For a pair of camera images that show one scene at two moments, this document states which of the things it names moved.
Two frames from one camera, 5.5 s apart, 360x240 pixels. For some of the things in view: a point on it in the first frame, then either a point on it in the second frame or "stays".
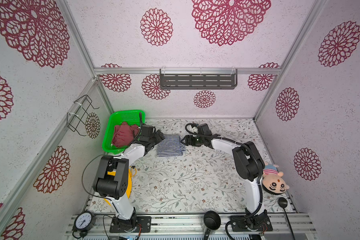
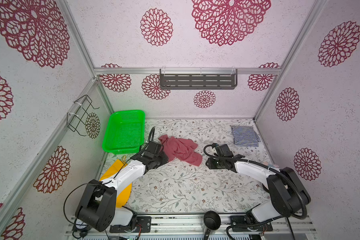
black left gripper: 159,136 to 164,158
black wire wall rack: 74,120 stays
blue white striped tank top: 171,146 to 245,135
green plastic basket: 131,117 stays
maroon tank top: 124,134 to 182,148
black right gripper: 190,141 to 210,164
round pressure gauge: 84,222 stays
